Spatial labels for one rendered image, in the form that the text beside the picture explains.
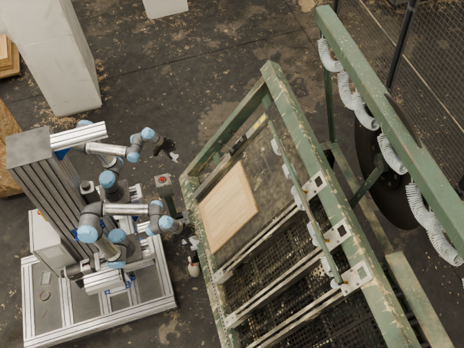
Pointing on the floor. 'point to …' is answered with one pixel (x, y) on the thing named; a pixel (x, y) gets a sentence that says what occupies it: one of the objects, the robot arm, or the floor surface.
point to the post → (170, 206)
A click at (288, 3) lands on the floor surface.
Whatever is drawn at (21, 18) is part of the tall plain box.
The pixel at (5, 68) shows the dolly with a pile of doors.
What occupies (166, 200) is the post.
